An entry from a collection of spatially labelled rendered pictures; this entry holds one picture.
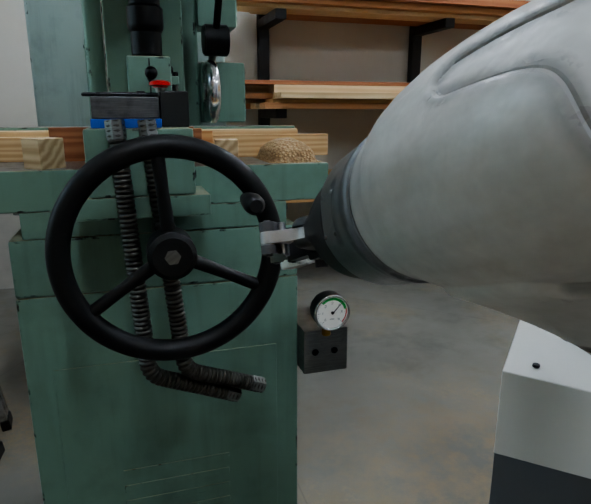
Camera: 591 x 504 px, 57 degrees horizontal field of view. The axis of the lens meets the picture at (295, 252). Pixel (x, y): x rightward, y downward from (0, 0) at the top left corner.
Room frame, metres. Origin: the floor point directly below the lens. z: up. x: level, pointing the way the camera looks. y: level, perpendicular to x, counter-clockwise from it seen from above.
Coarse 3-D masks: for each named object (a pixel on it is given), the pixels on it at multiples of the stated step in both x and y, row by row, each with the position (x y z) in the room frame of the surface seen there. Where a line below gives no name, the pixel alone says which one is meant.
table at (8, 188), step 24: (0, 168) 0.80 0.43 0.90; (24, 168) 0.80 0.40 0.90; (72, 168) 0.80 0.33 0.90; (264, 168) 0.87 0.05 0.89; (288, 168) 0.88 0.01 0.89; (312, 168) 0.89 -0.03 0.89; (0, 192) 0.76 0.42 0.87; (24, 192) 0.77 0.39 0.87; (48, 192) 0.77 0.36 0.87; (216, 192) 0.84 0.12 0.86; (240, 192) 0.86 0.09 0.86; (288, 192) 0.88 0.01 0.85; (312, 192) 0.89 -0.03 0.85; (96, 216) 0.70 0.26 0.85; (144, 216) 0.72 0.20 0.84
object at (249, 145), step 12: (0, 144) 0.90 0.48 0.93; (12, 144) 0.90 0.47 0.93; (240, 144) 1.01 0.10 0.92; (252, 144) 1.02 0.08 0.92; (312, 144) 1.05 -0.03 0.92; (324, 144) 1.06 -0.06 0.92; (0, 156) 0.90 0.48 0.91; (12, 156) 0.90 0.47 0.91; (240, 156) 1.01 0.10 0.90; (252, 156) 1.02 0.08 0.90
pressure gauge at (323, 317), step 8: (320, 296) 0.84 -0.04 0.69; (328, 296) 0.83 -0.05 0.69; (336, 296) 0.84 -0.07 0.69; (312, 304) 0.85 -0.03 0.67; (320, 304) 0.83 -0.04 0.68; (328, 304) 0.83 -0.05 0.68; (336, 304) 0.84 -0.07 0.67; (344, 304) 0.84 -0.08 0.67; (312, 312) 0.84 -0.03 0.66; (320, 312) 0.83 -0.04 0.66; (328, 312) 0.83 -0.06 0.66; (336, 312) 0.84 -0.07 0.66; (344, 312) 0.84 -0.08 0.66; (320, 320) 0.83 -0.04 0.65; (328, 320) 0.83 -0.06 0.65; (336, 320) 0.84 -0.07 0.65; (344, 320) 0.84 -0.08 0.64; (328, 328) 0.83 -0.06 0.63; (336, 328) 0.84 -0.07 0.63
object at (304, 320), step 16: (304, 320) 0.90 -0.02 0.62; (304, 336) 0.85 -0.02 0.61; (320, 336) 0.86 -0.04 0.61; (336, 336) 0.87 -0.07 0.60; (304, 352) 0.85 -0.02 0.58; (320, 352) 0.86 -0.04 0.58; (336, 352) 0.87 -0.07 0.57; (304, 368) 0.85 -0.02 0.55; (320, 368) 0.86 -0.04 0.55; (336, 368) 0.87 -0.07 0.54
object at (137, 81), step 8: (128, 56) 0.92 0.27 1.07; (136, 56) 0.93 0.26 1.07; (144, 56) 0.93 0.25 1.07; (152, 56) 0.93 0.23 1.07; (160, 56) 0.94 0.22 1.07; (128, 64) 0.92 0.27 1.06; (136, 64) 0.92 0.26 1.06; (144, 64) 0.93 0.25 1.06; (152, 64) 0.93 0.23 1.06; (160, 64) 0.94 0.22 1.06; (168, 64) 0.94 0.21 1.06; (128, 72) 0.92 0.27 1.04; (136, 72) 0.92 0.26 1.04; (144, 72) 0.93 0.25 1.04; (160, 72) 0.94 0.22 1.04; (168, 72) 0.94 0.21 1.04; (128, 80) 0.92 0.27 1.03; (136, 80) 0.92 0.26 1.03; (144, 80) 0.93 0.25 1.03; (152, 80) 0.93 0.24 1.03; (168, 80) 0.94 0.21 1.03; (128, 88) 0.97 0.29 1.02; (136, 88) 0.92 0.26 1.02; (144, 88) 0.93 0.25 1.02; (152, 88) 0.93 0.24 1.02; (168, 88) 0.94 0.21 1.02
